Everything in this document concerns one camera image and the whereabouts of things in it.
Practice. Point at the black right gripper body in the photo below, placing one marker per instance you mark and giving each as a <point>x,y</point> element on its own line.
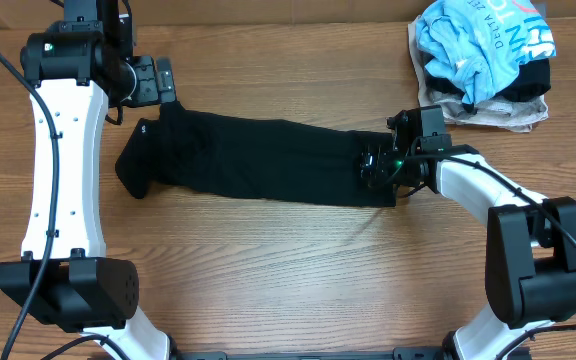
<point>389,166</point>

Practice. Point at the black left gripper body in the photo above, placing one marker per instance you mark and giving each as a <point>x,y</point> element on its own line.
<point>140,85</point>

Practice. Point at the black t-shirt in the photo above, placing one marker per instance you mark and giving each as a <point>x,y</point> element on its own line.
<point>250,159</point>

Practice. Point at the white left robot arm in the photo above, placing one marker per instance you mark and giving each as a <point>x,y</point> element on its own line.
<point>75,73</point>

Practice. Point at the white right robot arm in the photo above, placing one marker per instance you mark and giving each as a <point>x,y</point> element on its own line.
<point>530,255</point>

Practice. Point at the beige folded garment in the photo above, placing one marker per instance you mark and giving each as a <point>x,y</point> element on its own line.
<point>498,112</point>

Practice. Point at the light blue printed t-shirt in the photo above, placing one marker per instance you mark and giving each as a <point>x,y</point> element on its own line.
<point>480,45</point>

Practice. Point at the black folded garment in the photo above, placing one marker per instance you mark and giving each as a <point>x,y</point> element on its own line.
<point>533,80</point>

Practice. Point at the cardboard back wall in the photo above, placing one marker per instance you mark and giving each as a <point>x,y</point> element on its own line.
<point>35,14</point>

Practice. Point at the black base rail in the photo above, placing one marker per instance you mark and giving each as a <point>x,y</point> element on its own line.
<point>318,354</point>

